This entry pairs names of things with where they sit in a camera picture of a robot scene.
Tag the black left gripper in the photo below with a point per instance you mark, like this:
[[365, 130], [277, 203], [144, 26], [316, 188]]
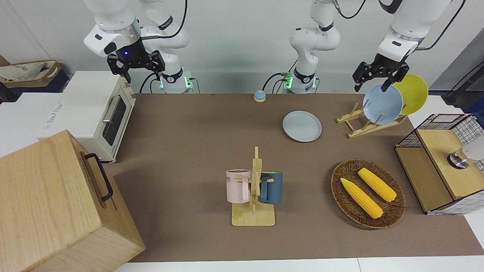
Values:
[[391, 64]]

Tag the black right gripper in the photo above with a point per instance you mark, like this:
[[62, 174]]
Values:
[[130, 54]]

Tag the gray plate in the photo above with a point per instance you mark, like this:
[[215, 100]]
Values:
[[302, 126]]

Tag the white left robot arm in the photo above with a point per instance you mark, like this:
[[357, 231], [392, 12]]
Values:
[[315, 37]]

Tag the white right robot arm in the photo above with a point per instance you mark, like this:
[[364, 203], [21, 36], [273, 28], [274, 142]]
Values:
[[113, 22]]

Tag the light blue plate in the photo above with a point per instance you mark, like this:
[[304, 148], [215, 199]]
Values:
[[382, 105]]

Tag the yellow plate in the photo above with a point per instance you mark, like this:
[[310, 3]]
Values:
[[414, 94]]

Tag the wooden dish rack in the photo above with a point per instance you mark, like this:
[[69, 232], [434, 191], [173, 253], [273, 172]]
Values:
[[363, 128]]

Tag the white toaster oven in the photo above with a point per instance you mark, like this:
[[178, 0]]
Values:
[[83, 102]]

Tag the dark blue crate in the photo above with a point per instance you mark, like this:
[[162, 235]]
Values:
[[56, 85]]

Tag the brown cardboard box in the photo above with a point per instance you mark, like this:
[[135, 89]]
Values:
[[53, 73]]

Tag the yellow corn cob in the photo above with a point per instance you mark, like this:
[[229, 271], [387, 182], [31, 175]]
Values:
[[361, 198], [378, 185]]

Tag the brown table mat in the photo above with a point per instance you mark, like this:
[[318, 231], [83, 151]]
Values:
[[181, 170]]

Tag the beige cloth bag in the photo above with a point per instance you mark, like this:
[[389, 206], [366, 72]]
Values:
[[22, 71]]

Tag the silver white cylindrical object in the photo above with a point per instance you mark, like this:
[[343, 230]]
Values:
[[467, 155]]

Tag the blue call bell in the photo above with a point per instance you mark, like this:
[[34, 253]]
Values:
[[259, 96]]

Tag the brown wicker basket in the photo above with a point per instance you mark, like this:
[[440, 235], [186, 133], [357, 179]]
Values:
[[342, 200]]

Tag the dark blue mug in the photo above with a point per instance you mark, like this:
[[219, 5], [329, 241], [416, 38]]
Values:
[[273, 189]]

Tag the pink mug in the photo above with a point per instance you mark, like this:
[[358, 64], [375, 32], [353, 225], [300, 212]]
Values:
[[237, 187]]

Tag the large wooden box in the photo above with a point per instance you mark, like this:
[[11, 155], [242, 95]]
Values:
[[45, 204]]

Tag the wooden mug tree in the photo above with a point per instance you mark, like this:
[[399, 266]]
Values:
[[253, 217]]

